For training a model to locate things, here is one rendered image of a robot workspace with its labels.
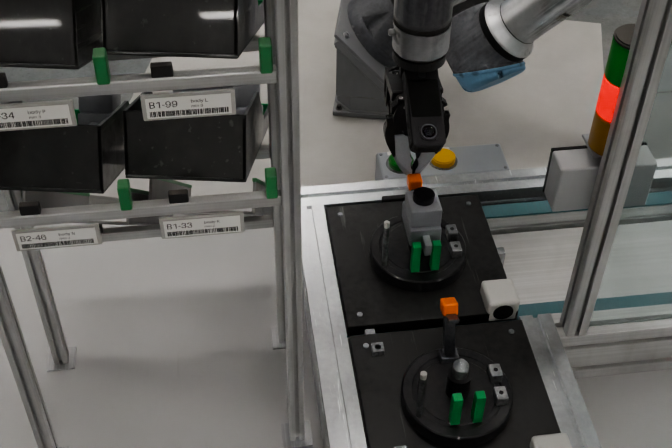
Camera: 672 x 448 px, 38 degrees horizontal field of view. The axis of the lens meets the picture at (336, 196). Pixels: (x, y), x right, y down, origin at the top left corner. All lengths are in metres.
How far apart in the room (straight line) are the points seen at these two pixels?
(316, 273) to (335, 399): 0.22
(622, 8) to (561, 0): 2.31
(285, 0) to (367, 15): 0.92
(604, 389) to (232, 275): 0.59
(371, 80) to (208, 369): 0.64
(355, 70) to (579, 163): 0.68
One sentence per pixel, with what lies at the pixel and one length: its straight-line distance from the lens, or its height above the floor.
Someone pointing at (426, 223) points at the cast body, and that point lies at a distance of 1.37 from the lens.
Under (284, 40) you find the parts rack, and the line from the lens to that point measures 0.91.
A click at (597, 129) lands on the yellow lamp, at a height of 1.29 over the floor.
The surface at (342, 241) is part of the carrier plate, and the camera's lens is 1.47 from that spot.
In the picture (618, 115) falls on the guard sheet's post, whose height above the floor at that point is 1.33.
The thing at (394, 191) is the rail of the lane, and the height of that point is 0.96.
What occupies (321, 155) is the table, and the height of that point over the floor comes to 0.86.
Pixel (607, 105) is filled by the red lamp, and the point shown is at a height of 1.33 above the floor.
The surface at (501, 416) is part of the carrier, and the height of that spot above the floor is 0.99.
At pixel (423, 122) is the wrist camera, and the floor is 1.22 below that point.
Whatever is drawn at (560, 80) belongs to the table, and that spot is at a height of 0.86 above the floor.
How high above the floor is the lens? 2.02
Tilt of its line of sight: 43 degrees down
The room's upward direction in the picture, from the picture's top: 1 degrees clockwise
